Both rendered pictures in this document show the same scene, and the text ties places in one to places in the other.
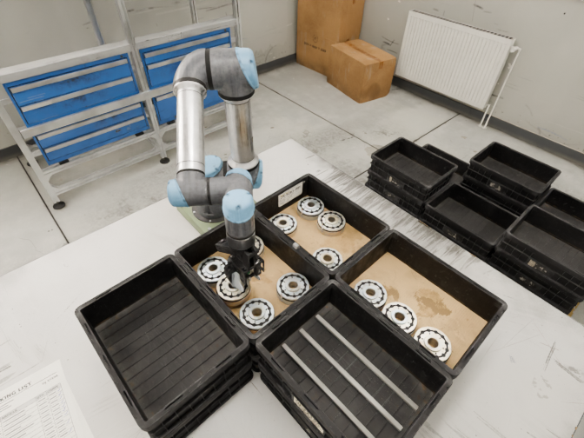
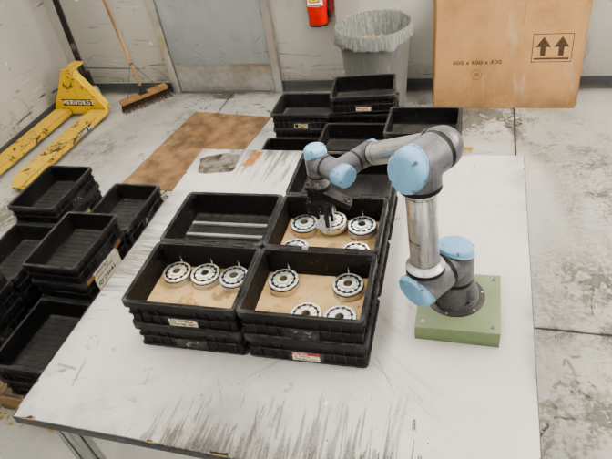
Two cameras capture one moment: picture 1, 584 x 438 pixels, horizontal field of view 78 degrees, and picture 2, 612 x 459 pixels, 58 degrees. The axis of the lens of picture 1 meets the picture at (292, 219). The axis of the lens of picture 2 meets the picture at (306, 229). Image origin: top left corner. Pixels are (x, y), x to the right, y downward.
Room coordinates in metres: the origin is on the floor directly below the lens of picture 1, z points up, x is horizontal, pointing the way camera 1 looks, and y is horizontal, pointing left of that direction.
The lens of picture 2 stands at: (2.01, -0.62, 2.17)
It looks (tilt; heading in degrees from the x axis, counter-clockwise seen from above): 39 degrees down; 154
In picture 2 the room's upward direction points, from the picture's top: 10 degrees counter-clockwise
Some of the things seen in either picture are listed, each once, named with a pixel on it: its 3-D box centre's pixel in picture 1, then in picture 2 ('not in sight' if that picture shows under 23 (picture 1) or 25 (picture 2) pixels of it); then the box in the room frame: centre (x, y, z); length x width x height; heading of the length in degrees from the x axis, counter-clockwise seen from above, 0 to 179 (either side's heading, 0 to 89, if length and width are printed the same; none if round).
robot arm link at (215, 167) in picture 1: (210, 175); (453, 260); (1.09, 0.32, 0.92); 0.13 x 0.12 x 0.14; 98
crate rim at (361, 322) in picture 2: (318, 219); (308, 284); (0.87, -0.09, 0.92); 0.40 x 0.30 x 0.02; 44
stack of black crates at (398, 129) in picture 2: not in sight; (423, 154); (-0.07, 1.22, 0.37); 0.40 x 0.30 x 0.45; 43
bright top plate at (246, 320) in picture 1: (256, 313); (304, 223); (0.54, 0.10, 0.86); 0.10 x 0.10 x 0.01
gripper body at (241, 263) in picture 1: (244, 257); (320, 198); (0.62, 0.13, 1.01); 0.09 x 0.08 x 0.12; 44
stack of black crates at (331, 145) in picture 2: not in sight; (355, 160); (-0.37, 0.95, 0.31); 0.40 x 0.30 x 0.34; 43
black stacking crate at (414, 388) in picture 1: (348, 370); (226, 229); (0.38, -0.15, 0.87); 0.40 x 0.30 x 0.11; 44
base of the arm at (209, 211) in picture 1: (213, 197); (454, 285); (1.09, 0.33, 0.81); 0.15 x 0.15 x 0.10
